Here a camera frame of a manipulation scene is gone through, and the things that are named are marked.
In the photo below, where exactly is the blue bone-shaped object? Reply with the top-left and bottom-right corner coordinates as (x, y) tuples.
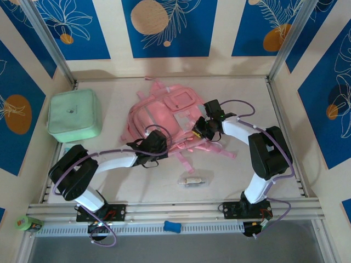
(163, 220), (182, 234)

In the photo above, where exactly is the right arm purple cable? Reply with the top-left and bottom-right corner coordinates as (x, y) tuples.
(220, 99), (296, 239)

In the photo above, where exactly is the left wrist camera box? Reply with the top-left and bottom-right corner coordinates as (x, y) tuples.
(146, 130), (167, 153)

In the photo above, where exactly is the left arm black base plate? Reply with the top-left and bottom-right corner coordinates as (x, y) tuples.
(76, 204), (127, 222)

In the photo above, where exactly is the grey slotted cable duct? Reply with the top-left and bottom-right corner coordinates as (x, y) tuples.
(35, 222), (246, 237)

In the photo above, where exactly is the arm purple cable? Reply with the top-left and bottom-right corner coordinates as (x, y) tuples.
(220, 99), (296, 239)
(52, 124), (173, 248)

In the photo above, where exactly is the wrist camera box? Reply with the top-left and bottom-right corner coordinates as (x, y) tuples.
(146, 130), (167, 153)
(204, 99), (236, 118)

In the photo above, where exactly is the aluminium frame post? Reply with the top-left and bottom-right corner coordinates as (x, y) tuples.
(20, 0), (77, 84)
(267, 0), (320, 82)

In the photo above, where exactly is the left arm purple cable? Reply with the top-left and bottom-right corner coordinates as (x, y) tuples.
(52, 124), (173, 248)

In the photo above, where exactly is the black cable connector box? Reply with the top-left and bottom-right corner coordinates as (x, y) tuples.
(87, 220), (112, 243)
(242, 221), (264, 239)

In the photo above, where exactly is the light green tape roll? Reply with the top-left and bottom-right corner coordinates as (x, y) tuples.
(14, 215), (31, 232)

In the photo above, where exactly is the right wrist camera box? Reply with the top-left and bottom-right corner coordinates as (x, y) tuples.
(204, 99), (236, 118)

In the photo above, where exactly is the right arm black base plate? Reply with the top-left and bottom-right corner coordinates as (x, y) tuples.
(222, 202), (274, 220)

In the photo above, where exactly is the pink student backpack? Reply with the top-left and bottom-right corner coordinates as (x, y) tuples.
(118, 77), (237, 173)

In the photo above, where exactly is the aluminium table edge rail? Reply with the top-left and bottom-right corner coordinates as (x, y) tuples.
(26, 198), (326, 220)

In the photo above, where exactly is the mint green lunch bag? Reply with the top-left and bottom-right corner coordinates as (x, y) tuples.
(47, 88), (100, 143)

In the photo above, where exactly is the dark green roll orange label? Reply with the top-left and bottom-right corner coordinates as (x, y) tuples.
(27, 218), (45, 234)

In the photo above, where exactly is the clear plastic pencil pouch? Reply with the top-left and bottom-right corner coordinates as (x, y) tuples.
(177, 172), (215, 190)

